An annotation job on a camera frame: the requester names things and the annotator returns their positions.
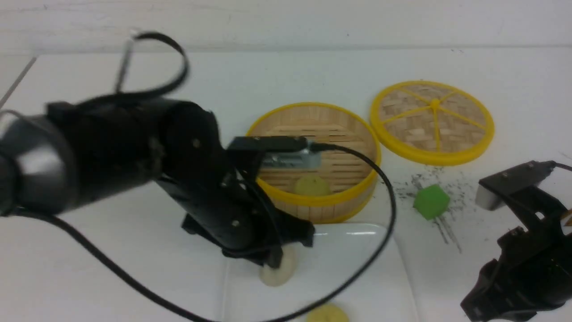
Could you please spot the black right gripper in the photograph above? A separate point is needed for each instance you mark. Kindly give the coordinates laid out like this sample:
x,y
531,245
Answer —
x,y
533,272

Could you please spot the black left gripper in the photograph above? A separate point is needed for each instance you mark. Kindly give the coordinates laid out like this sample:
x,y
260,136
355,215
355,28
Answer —
x,y
238,217

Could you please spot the white steamed bun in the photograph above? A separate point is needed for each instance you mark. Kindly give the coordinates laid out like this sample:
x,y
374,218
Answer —
x,y
276,277

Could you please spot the yellow-green steamed bun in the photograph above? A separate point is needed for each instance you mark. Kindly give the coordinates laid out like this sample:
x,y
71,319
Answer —
x,y
311,185

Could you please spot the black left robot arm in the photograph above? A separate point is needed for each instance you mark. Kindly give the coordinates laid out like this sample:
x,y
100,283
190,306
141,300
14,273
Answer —
x,y
68,158

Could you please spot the yellow steamed bun on plate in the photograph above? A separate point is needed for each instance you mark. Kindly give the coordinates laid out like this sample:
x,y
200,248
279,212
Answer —
x,y
327,313

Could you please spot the bamboo steamer basket yellow rim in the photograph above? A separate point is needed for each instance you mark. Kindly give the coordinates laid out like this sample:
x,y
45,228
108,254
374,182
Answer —
x,y
352,181

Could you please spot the green cube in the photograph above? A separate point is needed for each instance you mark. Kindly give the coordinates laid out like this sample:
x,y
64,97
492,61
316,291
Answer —
x,y
431,202

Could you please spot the bamboo steamer lid yellow rim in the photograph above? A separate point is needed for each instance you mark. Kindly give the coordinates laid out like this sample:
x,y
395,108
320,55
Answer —
x,y
431,123

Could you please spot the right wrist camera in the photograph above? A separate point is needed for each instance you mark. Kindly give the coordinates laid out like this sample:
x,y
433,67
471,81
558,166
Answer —
x,y
491,189

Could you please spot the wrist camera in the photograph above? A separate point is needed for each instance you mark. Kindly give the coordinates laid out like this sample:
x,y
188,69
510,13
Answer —
x,y
279,150
491,189

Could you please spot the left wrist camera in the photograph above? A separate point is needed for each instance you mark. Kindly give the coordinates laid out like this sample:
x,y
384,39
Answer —
x,y
279,150

